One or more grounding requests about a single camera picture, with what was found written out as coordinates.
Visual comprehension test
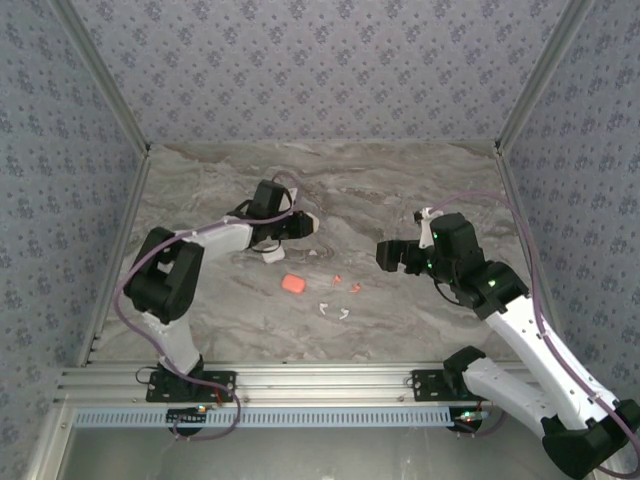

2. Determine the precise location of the small black controller board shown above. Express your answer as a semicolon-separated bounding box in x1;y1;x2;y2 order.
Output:
166;405;210;436
449;405;491;435

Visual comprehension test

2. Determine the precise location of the grey metal base panel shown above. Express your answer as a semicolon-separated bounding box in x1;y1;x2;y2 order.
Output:
29;404;616;480

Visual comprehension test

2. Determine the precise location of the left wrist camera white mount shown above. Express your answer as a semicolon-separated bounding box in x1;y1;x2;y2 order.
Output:
279;187;301;216

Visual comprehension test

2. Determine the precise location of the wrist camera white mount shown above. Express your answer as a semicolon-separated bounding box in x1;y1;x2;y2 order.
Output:
279;187;301;216
412;206;444;250

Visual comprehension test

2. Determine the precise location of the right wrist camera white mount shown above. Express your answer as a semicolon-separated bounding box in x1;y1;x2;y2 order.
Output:
412;206;444;250

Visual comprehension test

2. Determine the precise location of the aluminium side frame rail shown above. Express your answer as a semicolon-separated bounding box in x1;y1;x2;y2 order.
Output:
494;147;561;326
74;149;154;369

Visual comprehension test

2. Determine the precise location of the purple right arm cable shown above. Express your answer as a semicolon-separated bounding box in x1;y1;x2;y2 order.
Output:
432;192;640;476

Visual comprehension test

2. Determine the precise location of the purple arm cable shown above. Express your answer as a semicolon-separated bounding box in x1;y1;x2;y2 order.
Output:
112;171;301;442
432;192;640;476

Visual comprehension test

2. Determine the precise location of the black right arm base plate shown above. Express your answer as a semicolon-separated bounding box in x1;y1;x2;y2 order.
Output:
410;368;481;402

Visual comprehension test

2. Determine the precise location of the aluminium corner frame post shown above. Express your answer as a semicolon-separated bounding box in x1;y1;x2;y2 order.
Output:
52;0;154;156
492;0;599;156

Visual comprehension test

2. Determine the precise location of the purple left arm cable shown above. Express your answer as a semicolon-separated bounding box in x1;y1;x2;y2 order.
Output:
112;171;301;442

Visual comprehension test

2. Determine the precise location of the aluminium front mounting rail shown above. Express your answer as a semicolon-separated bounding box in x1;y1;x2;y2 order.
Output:
54;362;544;404

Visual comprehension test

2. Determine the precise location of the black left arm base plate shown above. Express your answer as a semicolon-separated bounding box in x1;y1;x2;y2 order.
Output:
144;368;239;404

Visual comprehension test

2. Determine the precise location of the grey slotted cable duct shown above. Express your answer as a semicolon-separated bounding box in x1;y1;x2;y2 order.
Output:
72;405;464;430

